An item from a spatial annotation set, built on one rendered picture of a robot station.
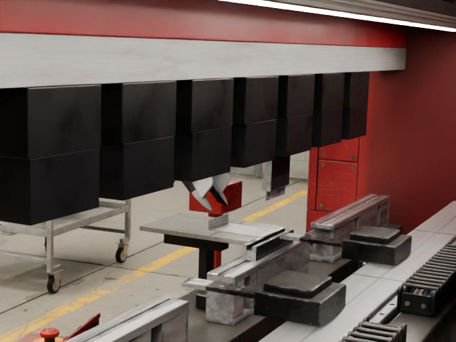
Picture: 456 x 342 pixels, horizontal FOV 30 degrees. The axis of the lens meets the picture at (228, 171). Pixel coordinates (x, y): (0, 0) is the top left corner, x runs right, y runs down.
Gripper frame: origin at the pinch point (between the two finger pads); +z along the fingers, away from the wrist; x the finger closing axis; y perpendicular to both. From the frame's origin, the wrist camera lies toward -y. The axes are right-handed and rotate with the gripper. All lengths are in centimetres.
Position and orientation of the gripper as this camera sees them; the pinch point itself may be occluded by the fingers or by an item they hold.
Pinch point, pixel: (214, 204)
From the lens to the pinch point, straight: 187.3
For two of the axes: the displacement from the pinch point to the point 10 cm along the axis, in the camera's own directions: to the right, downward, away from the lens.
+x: 5.1, -1.2, 8.5
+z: 5.3, 8.2, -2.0
